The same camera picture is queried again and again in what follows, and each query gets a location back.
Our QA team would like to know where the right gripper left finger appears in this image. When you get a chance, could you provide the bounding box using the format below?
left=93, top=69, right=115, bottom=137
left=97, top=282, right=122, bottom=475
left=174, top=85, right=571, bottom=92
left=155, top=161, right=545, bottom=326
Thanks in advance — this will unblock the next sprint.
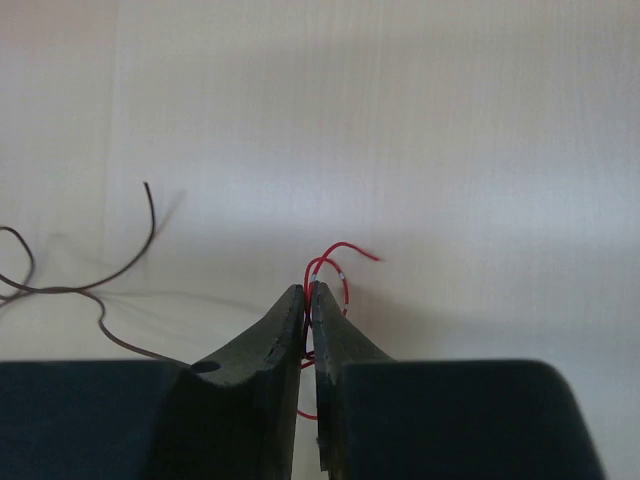
left=1, top=285, right=303, bottom=479

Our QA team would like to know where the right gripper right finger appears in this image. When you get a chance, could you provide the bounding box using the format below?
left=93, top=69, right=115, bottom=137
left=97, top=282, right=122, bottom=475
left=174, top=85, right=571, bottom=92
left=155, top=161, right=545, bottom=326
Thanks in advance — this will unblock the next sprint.
left=310, top=283, right=605, bottom=479

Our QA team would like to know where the red wire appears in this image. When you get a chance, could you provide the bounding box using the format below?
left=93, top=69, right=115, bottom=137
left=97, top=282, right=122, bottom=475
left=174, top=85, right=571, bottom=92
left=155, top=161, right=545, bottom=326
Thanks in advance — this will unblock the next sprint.
left=297, top=241, right=381, bottom=421

